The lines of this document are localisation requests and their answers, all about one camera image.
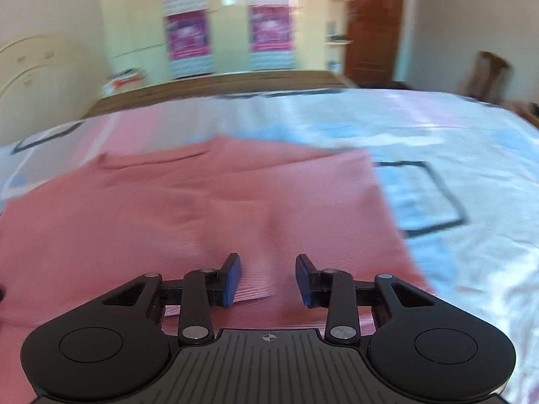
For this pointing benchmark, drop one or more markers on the cream arched panel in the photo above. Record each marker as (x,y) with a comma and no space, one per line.
(46,75)

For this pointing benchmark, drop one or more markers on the cream wardrobe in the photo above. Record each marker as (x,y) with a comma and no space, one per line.
(227,29)

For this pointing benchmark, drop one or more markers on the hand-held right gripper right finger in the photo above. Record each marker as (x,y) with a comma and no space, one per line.
(302,280)

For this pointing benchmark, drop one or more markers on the pink knit garment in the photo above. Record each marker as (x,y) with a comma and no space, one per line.
(210,197)

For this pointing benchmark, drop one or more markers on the brown wooden door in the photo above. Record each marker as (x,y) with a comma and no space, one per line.
(374,21)

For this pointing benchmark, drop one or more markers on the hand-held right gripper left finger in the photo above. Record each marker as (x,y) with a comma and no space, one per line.
(230,280)

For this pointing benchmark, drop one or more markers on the cream corner shelf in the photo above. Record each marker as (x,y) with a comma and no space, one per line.
(337,42)

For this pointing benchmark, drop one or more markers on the wooden bed footboard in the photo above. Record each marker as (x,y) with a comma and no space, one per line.
(210,86)

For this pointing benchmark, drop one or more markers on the pink and white patterned bedsheet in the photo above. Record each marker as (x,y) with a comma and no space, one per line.
(463,155)

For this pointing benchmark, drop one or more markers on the wooden chair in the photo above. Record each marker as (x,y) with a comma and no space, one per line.
(484,75)

